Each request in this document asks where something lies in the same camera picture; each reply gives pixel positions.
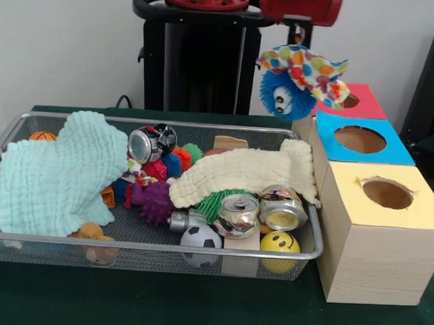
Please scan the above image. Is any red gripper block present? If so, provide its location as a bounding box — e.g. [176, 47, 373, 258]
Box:
[258, 0, 346, 50]

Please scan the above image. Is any polka dot cloth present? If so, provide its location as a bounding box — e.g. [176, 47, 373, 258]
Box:
[254, 43, 353, 111]

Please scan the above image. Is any blue spiky puffer ball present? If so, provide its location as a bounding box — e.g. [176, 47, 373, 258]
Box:
[258, 69, 319, 121]

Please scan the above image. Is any wooden box with three holes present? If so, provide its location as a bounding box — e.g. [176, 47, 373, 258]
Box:
[285, 81, 434, 307]

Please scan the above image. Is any shallow mesh bin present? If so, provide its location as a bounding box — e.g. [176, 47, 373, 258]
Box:
[0, 110, 329, 283]

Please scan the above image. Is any cream waffle cloth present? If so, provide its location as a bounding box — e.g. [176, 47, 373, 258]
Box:
[167, 134, 324, 216]

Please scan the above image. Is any black crushed can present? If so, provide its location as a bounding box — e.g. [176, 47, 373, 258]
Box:
[126, 122, 179, 165]

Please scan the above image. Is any crushed can yellow base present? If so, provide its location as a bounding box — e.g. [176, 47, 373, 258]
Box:
[257, 184, 310, 233]

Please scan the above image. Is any silver crushed can pull tab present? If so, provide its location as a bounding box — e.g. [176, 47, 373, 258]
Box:
[212, 192, 262, 240]

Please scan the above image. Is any yellow smiley ball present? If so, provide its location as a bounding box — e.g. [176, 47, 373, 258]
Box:
[258, 229, 303, 274]

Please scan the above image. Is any purple spiky toy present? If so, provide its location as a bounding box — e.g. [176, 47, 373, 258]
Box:
[123, 180, 177, 227]

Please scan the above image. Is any small soccer ball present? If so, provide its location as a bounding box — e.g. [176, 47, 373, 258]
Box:
[178, 223, 224, 269]

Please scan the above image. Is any small orange basketball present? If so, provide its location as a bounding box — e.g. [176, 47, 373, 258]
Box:
[27, 130, 58, 143]

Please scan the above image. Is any mint green waffle cloth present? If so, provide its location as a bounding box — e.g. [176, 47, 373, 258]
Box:
[0, 107, 131, 239]

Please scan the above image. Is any brown plush toy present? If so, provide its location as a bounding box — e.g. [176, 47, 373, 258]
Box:
[67, 221, 120, 266]

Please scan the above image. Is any dark green table cloth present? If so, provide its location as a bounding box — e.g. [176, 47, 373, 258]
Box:
[0, 103, 434, 325]

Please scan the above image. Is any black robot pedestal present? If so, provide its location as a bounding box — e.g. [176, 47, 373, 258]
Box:
[128, 0, 281, 118]

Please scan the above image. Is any black cable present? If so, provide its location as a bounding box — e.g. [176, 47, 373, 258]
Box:
[115, 93, 134, 110]

